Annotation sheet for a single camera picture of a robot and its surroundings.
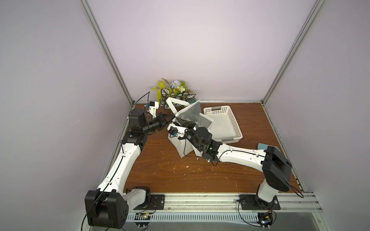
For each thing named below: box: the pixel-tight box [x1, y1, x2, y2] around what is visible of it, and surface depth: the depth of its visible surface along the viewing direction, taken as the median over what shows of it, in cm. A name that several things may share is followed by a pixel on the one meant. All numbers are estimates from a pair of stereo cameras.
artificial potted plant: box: [151, 79, 197, 110], surface depth 95 cm
